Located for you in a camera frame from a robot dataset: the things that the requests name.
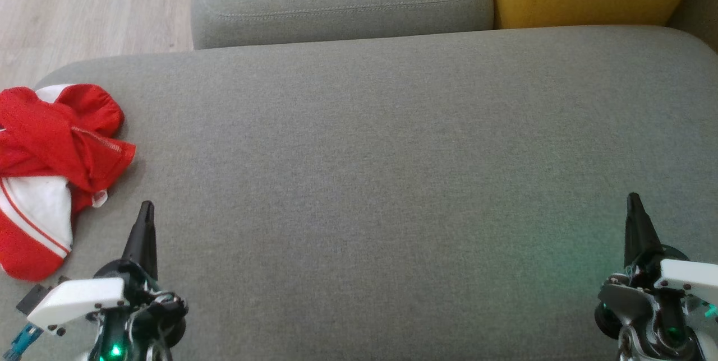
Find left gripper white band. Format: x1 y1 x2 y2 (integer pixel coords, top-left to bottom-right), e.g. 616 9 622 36
27 201 188 361

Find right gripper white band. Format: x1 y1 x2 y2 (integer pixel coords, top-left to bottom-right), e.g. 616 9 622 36
595 193 718 361

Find red basketball jersey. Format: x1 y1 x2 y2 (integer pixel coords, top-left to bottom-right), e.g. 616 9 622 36
0 175 75 282

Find red white-striped basketball shorts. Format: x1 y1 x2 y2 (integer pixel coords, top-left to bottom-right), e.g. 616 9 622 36
0 84 137 209

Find wide grey chaise cushion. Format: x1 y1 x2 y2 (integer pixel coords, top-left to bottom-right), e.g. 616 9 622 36
0 25 718 361

